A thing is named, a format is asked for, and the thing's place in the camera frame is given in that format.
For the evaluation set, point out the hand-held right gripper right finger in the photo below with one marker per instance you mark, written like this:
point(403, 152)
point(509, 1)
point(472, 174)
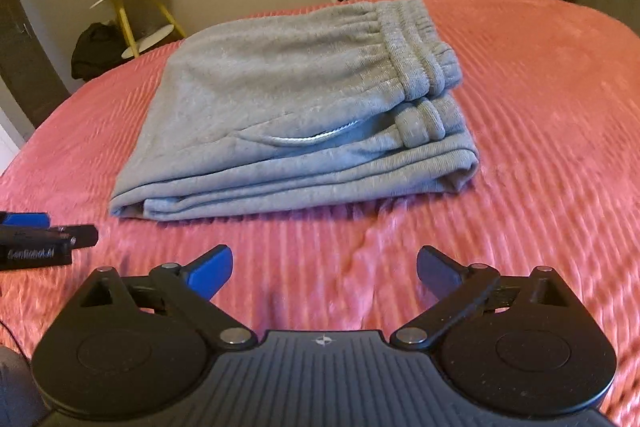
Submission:
point(440, 269)

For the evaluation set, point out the pink ribbed blanket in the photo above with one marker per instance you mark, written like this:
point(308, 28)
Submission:
point(540, 117)

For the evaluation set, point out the dark door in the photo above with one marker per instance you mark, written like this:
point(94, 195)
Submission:
point(30, 67)

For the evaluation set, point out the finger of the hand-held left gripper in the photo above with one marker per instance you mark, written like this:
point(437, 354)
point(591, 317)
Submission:
point(25, 220)
point(75, 235)

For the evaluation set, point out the grey sweat pants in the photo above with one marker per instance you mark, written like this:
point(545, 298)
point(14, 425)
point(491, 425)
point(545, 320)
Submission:
point(280, 107)

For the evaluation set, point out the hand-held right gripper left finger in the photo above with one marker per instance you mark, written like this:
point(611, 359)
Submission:
point(210, 268)

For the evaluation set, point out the yellow two-tier side table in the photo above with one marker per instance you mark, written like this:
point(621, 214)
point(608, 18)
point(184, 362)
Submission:
point(125, 19)

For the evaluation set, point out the black bag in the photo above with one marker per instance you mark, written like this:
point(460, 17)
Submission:
point(97, 52)

